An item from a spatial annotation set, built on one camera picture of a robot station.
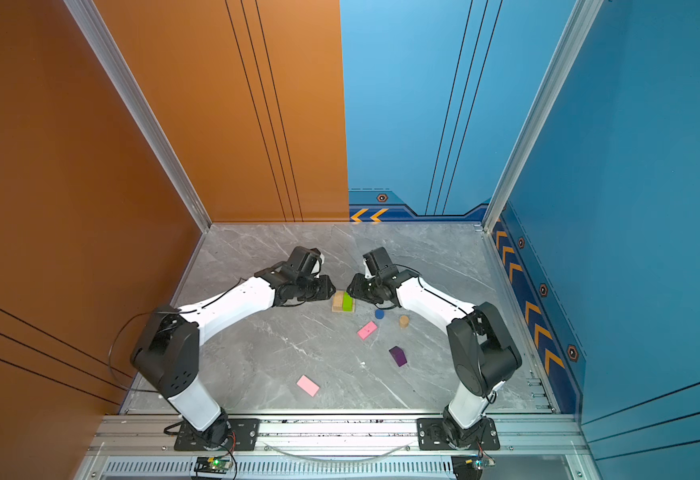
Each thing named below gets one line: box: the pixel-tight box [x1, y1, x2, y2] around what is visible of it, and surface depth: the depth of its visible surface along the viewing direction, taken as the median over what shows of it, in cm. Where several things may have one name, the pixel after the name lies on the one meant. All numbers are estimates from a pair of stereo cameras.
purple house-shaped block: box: [388, 346, 407, 367], surface depth 87 cm
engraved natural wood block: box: [332, 302, 355, 313], surface depth 95 cm
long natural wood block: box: [332, 290, 344, 312], surface depth 95 cm
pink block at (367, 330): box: [357, 320, 378, 341], surface depth 92 cm
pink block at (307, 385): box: [296, 374, 320, 397], surface depth 82 cm
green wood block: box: [342, 291, 355, 312], surface depth 96 cm
